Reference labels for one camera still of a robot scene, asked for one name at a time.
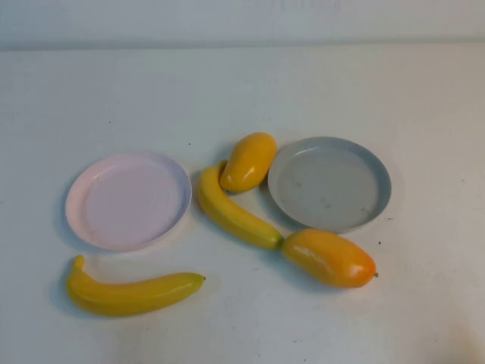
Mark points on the small yellow mango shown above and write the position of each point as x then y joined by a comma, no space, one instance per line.
248,161

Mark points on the yellow plastic banana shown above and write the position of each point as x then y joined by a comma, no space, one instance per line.
227,212
129,297

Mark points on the large orange-tipped mango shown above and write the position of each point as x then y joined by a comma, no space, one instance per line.
327,258

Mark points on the grey round plate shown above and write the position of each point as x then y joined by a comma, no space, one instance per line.
329,186

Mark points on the pink round plate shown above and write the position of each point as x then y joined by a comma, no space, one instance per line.
129,201

